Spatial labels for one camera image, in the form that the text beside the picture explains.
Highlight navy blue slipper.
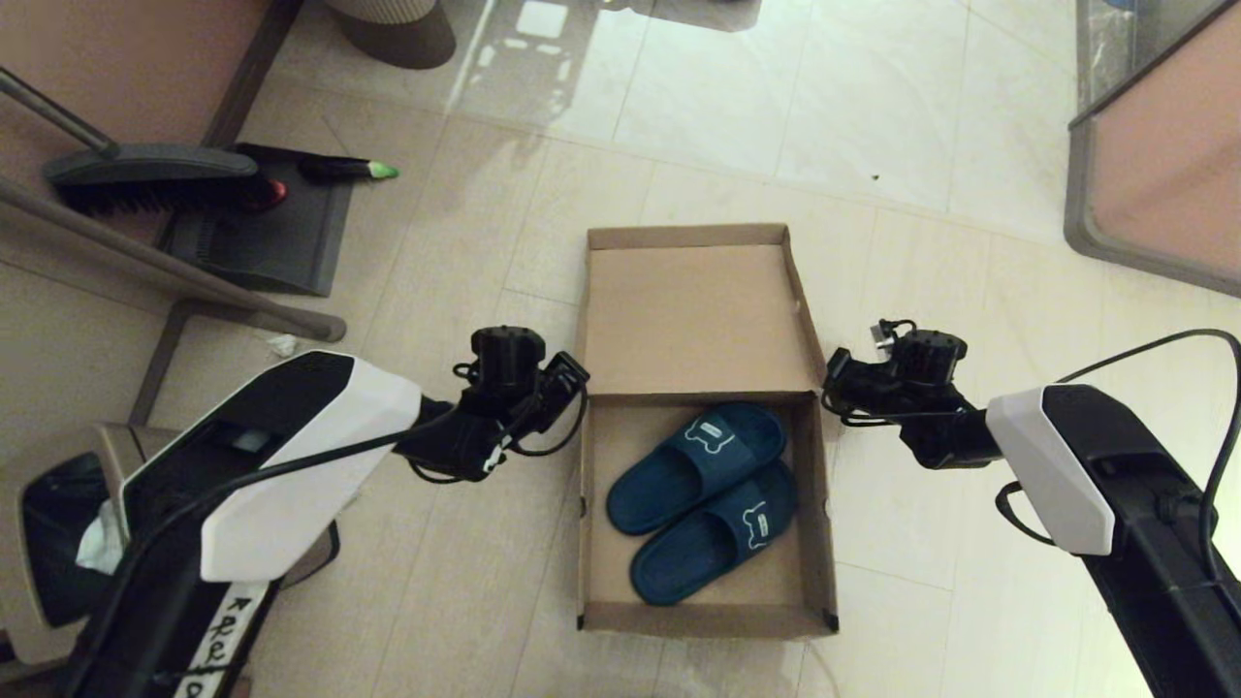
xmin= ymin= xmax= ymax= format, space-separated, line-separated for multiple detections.
xmin=628 ymin=460 xmax=801 ymax=607
xmin=606 ymin=404 xmax=787 ymax=536

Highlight brown cardboard shoe box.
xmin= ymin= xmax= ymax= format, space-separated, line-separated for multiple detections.
xmin=574 ymin=224 xmax=841 ymax=639

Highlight dark grey dustpan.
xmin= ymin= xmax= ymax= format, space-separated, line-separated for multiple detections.
xmin=160 ymin=142 xmax=355 ymax=297

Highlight black stick green tip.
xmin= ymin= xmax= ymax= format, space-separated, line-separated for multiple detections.
xmin=297 ymin=155 xmax=399 ymax=181

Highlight brown plastic trash bin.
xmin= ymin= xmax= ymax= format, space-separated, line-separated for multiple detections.
xmin=0 ymin=422 xmax=340 ymax=670

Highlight grey metal furniture leg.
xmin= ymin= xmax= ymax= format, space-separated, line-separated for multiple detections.
xmin=0 ymin=174 xmax=347 ymax=428

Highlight grey broom black bristles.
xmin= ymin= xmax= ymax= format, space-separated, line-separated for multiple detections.
xmin=0 ymin=65 xmax=289 ymax=214

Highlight white tissue in bin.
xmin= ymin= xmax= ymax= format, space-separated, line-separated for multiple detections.
xmin=76 ymin=499 xmax=127 ymax=573

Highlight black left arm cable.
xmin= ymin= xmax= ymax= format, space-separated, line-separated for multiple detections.
xmin=87 ymin=359 xmax=590 ymax=698

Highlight pink panel grey frame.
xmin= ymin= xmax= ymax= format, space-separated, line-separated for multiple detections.
xmin=1062 ymin=0 xmax=1241 ymax=297

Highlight pink panel dark frame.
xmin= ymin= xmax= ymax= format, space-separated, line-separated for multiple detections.
xmin=0 ymin=0 xmax=311 ymax=243

